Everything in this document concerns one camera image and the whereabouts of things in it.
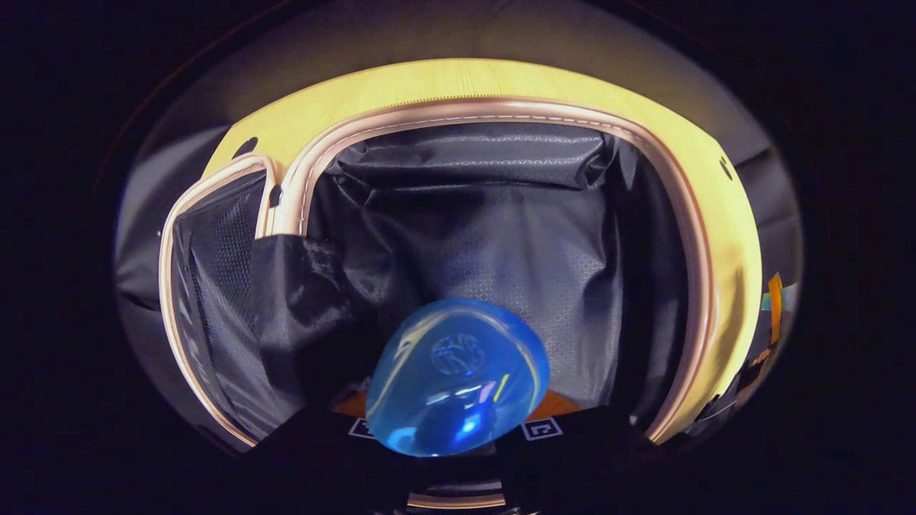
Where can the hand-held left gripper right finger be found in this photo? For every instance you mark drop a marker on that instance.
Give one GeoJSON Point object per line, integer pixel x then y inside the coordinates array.
{"type": "Point", "coordinates": [572, 450]}

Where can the pink suitcase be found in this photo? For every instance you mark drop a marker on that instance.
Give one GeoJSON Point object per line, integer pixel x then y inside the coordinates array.
{"type": "Point", "coordinates": [515, 236]}

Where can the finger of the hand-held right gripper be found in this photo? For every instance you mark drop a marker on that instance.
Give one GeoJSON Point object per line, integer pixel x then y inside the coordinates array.
{"type": "Point", "coordinates": [775, 315]}

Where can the blue skincare tube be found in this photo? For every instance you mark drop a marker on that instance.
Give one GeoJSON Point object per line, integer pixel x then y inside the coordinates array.
{"type": "Point", "coordinates": [787, 297]}

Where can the blue skincare bottle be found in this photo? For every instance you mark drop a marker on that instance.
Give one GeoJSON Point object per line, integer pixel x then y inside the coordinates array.
{"type": "Point", "coordinates": [458, 379]}

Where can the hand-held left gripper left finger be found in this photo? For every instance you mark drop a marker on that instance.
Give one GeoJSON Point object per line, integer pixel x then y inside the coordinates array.
{"type": "Point", "coordinates": [329, 454]}

